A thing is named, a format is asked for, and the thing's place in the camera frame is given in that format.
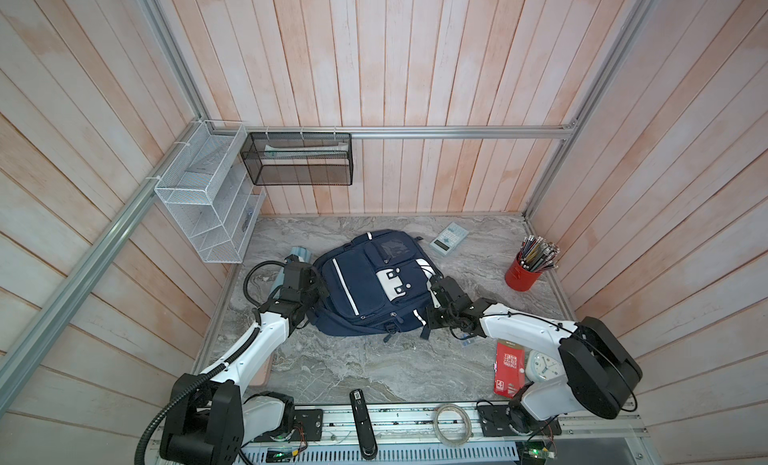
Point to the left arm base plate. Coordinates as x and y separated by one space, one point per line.
307 423

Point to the black handheld device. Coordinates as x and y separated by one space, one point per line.
363 425

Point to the pink phone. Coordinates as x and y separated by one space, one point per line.
262 376

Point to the light blue pencil case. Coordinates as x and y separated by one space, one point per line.
302 254

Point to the black mesh wall basket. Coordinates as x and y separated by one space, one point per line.
298 158

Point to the white round alarm clock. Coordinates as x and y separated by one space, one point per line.
541 367

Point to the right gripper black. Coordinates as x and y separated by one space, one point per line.
430 318

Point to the light green calculator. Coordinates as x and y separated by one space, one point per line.
449 239

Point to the white wire mesh shelf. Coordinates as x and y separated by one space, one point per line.
208 191

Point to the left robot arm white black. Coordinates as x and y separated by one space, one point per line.
205 421

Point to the red booklet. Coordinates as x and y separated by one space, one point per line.
509 369

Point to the aluminium front rail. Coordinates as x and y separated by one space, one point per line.
437 422

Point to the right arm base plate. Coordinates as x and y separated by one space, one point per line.
500 420

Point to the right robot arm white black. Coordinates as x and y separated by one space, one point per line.
599 375

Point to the navy blue student backpack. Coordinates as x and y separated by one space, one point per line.
378 283

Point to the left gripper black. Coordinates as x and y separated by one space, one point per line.
315 282

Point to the red pen holder cup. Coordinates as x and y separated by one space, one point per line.
518 278

